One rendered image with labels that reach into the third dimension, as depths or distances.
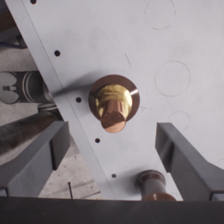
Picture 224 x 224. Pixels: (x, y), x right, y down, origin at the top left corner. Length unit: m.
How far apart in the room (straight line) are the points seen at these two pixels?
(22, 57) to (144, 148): 1.74
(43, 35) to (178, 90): 0.33
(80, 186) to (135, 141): 1.97
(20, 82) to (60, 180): 1.90
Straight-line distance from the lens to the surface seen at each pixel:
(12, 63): 2.05
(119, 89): 0.28
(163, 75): 0.40
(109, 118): 0.19
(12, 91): 0.60
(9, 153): 0.51
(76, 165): 2.17
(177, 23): 0.41
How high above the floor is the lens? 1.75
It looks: 74 degrees down
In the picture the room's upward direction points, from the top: 175 degrees counter-clockwise
